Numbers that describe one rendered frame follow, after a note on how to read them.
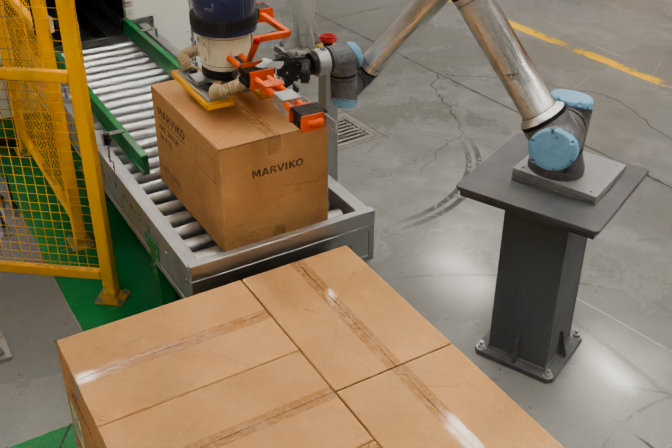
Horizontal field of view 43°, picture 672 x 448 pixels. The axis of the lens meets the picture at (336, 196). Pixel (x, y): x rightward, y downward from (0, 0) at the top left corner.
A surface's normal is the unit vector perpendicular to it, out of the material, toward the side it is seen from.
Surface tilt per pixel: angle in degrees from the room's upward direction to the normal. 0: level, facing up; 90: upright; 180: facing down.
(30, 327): 0
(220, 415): 0
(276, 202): 90
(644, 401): 0
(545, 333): 90
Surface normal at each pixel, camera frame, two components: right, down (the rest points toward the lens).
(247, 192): 0.52, 0.44
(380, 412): 0.00, -0.86
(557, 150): -0.33, 0.51
